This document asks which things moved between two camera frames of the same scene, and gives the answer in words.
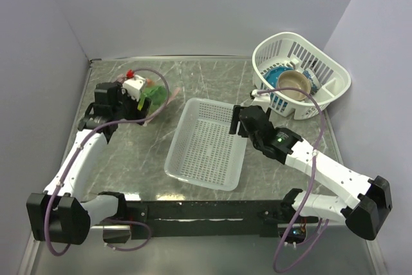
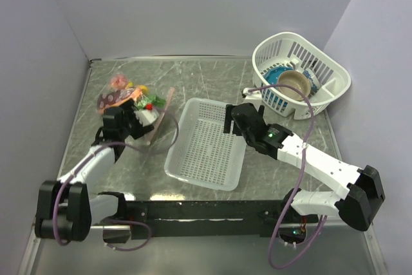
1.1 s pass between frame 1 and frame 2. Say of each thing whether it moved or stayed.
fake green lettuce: moved
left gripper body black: moved
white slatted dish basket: stayed
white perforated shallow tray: stayed
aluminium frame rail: stayed
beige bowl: stayed
